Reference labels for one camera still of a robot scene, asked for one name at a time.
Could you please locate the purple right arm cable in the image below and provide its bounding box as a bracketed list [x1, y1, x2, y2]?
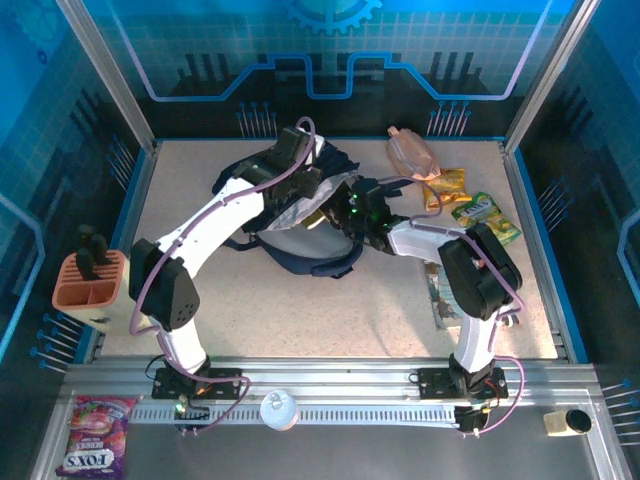
[377, 177, 527, 436]

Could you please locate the white slotted cable duct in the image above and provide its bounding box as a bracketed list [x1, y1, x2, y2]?
[127, 403, 459, 427]

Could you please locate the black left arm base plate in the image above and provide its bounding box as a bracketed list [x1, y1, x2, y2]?
[151, 367, 246, 401]

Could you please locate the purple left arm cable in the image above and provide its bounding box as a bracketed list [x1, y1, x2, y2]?
[128, 116, 319, 434]

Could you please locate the yellow chips bag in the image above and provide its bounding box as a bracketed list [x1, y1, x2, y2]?
[422, 168, 467, 211]

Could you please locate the green Fox's candy bag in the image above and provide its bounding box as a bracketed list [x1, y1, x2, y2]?
[451, 191, 522, 247]

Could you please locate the orange and cream knife block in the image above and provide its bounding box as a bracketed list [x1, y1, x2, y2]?
[51, 248, 149, 335]

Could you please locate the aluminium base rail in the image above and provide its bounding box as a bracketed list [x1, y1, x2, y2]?
[59, 355, 609, 406]

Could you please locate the translucent pink pencil pouch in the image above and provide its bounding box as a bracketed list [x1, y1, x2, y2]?
[385, 125, 441, 181]

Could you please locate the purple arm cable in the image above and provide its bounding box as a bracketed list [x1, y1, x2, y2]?
[128, 116, 319, 434]
[377, 177, 527, 436]

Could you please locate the aluminium frame post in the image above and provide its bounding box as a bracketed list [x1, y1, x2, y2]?
[54, 0, 160, 154]
[502, 0, 604, 156]

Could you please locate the beige sponge block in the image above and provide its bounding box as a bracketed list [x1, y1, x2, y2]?
[543, 410, 569, 437]

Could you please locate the purple Fox's berries candy bag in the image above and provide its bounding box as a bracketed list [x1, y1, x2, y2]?
[54, 395, 139, 479]

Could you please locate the small black electronics board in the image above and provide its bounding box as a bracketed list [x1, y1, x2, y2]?
[453, 404, 489, 437]
[172, 397, 211, 436]

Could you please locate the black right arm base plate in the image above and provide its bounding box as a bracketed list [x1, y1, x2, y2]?
[417, 367, 509, 401]

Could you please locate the navy blue backpack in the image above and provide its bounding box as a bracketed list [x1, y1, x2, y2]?
[212, 137, 366, 279]

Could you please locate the black round cap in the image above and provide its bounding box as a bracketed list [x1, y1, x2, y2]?
[564, 408, 593, 434]

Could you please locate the white round lid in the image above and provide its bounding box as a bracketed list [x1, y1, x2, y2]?
[259, 390, 300, 431]

